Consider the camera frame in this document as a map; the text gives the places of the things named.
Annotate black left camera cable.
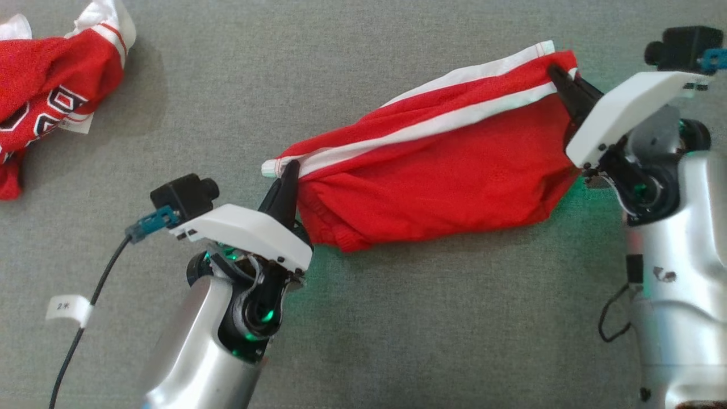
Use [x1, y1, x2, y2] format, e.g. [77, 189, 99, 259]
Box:
[48, 206, 182, 409]

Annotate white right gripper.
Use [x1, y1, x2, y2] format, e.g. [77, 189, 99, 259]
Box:
[547, 62, 712, 189]

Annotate red Bulls basketball jersey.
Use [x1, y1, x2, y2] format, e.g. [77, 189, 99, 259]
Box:
[0, 0, 137, 201]

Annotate grey sofa seat cushion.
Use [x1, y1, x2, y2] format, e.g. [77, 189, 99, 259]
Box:
[0, 0, 727, 409]

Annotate white cable label tag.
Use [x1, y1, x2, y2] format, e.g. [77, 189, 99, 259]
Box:
[45, 295, 93, 329]

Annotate thin black arm cable loop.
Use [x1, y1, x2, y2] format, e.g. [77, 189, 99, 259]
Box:
[598, 283, 636, 343]

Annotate red shorts with white stripes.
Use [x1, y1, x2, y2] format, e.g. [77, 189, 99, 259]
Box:
[261, 40, 584, 254]

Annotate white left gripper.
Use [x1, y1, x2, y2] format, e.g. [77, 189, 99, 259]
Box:
[169, 160, 314, 296]

